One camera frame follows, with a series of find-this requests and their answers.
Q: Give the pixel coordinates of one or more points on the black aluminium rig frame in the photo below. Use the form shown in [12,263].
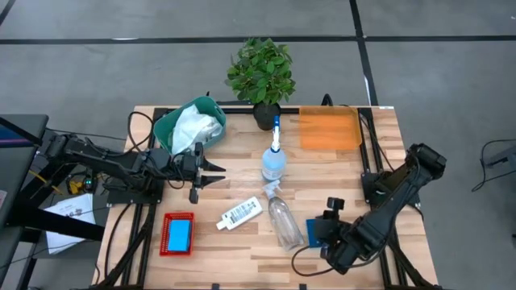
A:
[238,109]

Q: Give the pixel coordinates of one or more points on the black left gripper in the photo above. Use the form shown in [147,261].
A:
[185,169]

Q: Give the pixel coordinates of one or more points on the wavy light blue sponge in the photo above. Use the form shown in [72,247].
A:
[179,237]

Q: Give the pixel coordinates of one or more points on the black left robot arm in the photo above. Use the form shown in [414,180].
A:
[101,159]

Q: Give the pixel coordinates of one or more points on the clear plastic spray bottle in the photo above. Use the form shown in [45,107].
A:
[286,225]

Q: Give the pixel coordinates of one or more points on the orange translucent tray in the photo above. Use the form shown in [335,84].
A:
[330,129]

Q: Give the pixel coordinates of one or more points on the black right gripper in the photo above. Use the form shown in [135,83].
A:
[328,231]

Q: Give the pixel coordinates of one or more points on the white cloth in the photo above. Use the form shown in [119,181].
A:
[193,129]

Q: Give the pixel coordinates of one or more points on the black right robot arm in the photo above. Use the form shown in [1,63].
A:
[403,189]

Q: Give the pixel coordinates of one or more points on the white paper sheet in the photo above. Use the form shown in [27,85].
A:
[70,209]

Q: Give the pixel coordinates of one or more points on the black desk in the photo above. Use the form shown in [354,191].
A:
[16,169]

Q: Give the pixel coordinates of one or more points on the potted green plant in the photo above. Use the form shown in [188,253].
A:
[262,72]

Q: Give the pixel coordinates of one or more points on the white squeeze tube bottle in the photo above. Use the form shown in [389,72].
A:
[240,212]

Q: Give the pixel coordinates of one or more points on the red plastic basket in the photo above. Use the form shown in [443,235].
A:
[163,241]

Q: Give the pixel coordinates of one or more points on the rectangular blue sponge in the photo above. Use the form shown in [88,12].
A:
[309,233]

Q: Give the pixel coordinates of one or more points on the white spray bottle blue nozzle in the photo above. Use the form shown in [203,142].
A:
[274,163]

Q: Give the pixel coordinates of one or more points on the teal plastic bin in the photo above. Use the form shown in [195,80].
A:
[161,129]

